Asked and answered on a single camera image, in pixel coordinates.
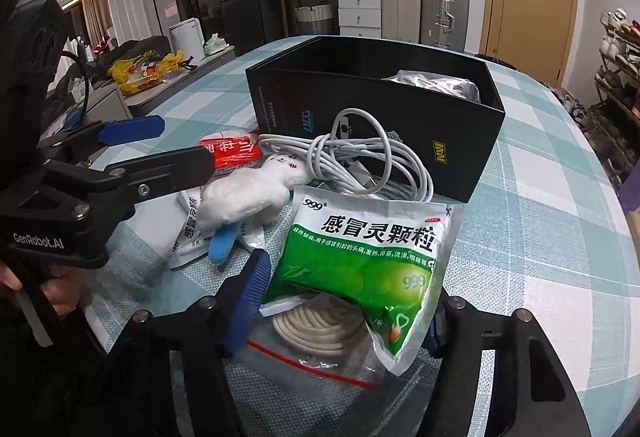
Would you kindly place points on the clear plastic bag in box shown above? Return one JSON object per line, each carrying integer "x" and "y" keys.
{"x": 440, "y": 87}

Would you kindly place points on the white appliance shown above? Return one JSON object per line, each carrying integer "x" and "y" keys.
{"x": 186, "y": 42}

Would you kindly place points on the silver suitcase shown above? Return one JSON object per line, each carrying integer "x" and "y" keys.
{"x": 445, "y": 12}

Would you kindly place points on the checked teal tablecloth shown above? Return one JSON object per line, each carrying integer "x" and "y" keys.
{"x": 550, "y": 217}

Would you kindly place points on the pale green bag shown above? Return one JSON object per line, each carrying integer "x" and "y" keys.
{"x": 216, "y": 44}

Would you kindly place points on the beige curtain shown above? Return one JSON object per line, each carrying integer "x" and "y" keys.
{"x": 95, "y": 19}

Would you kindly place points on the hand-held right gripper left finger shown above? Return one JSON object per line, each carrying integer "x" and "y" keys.
{"x": 247, "y": 302}

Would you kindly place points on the white medicine packet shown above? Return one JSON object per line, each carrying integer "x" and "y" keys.
{"x": 187, "y": 237}

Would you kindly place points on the white desk with drawers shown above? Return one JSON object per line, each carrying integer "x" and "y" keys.
{"x": 355, "y": 2}

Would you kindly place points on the clear zip bag beige coil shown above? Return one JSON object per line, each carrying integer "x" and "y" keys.
{"x": 310, "y": 322}

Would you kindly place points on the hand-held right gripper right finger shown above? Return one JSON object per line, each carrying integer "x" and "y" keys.
{"x": 450, "y": 317}

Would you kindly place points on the wooden shoe rack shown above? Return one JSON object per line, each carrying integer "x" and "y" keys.
{"x": 617, "y": 82}

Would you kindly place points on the white plush toy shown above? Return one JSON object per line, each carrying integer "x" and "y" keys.
{"x": 240, "y": 197}

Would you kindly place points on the group of loose shoes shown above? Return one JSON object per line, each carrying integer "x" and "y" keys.
{"x": 575, "y": 107}

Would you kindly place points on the woven laundry basket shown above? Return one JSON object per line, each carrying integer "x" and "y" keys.
{"x": 312, "y": 19}

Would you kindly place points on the beige suitcase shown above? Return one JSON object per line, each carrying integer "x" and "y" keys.
{"x": 400, "y": 7}

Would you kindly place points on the green medicine packet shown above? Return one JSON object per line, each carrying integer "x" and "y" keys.
{"x": 350, "y": 267}

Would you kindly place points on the dark clothing pile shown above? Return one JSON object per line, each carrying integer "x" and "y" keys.
{"x": 140, "y": 46}

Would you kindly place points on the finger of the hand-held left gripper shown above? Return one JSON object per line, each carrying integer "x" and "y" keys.
{"x": 130, "y": 129}
{"x": 150, "y": 177}

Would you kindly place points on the person's left hand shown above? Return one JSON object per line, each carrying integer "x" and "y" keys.
{"x": 67, "y": 292}

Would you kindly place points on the yellow plastic bag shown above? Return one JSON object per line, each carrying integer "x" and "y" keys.
{"x": 140, "y": 72}

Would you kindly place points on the grey bench cabinet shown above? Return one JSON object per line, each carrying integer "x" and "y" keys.
{"x": 107, "y": 104}

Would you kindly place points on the black cardboard box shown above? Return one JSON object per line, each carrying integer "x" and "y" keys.
{"x": 455, "y": 127}

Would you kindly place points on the red and white packet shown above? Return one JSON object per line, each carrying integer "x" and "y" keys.
{"x": 235, "y": 157}

